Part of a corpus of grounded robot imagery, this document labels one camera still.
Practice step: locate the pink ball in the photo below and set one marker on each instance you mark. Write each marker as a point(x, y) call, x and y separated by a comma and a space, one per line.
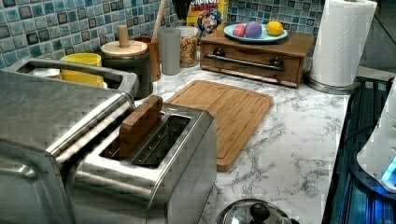
point(239, 30)

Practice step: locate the dark canister with wooden lid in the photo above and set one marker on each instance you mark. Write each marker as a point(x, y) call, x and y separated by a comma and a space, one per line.
point(130, 56)

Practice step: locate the bamboo cutting board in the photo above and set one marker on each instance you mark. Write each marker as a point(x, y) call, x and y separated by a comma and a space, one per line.
point(238, 113)

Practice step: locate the wooden drawer box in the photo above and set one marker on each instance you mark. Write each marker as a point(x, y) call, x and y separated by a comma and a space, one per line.
point(282, 62)

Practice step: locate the stainless steel toaster oven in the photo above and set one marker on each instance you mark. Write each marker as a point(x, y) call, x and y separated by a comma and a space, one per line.
point(47, 127)

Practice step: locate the purple ball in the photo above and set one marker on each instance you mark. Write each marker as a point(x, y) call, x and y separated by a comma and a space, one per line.
point(253, 29)

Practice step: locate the grey plastic cup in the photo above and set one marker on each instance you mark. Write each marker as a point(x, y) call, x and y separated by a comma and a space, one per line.
point(169, 43)

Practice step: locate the wooden toast slice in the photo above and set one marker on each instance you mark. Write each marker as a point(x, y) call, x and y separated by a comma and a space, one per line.
point(138, 124)

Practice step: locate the yellow lemon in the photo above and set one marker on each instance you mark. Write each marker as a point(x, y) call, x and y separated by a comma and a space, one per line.
point(274, 28)

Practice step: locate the light blue plate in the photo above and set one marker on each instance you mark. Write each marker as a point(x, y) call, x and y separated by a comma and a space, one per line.
point(264, 38)

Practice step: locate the yellow cup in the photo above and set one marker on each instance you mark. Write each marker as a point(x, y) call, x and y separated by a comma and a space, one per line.
point(79, 75)

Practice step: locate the stainless steel two-slot toaster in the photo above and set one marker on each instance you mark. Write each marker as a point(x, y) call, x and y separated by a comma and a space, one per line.
point(166, 180)

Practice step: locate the steel paper towel holder base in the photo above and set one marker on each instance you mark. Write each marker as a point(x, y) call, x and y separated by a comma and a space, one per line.
point(317, 86)

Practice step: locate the white paper towel roll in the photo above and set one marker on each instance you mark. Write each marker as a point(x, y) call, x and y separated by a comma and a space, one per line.
point(342, 35)

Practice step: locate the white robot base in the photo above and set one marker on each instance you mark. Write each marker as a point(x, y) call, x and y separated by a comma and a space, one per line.
point(377, 157)

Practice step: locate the Cap'n Crunch cereal box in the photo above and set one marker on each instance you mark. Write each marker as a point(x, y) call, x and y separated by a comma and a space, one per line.
point(207, 16)

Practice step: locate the steel pot lid black knob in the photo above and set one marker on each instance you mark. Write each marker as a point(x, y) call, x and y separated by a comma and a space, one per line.
point(253, 211)

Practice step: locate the grey metal tray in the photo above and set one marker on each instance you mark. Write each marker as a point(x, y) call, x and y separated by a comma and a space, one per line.
point(128, 81)

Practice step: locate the brown wooden utensil holder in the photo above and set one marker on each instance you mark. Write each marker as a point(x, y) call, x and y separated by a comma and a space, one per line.
point(153, 50)

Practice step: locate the wooden spoon handle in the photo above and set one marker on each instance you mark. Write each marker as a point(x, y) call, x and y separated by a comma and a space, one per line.
point(158, 20)

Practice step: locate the glass jar of cereal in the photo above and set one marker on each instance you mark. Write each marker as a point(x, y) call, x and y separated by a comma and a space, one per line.
point(188, 46)

